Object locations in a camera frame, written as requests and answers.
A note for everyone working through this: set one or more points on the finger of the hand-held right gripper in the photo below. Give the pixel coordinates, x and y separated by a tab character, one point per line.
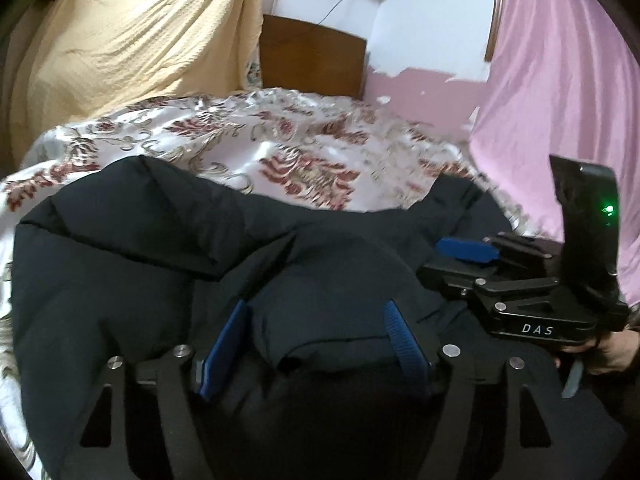
462	250
452	280

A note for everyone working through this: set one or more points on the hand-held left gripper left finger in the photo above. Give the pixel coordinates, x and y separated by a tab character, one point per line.
222	350

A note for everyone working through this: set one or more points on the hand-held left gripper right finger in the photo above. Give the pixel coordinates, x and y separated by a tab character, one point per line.
405	337

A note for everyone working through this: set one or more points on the black padded jacket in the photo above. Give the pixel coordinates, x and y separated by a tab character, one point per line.
250	310

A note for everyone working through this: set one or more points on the person's right hand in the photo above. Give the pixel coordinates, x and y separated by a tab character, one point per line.
612	350

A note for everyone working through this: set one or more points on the pink curtain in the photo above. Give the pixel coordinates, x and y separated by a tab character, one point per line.
555	75

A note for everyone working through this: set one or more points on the floral satin bedspread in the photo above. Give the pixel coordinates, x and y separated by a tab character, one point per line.
280	145

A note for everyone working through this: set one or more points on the brown wooden headboard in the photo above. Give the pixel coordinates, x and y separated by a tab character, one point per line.
312	57

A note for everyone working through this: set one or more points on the yellow hanging sheet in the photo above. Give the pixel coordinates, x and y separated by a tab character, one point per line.
135	35

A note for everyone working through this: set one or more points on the wooden curtain frame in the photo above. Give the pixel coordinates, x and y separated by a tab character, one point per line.
494	15

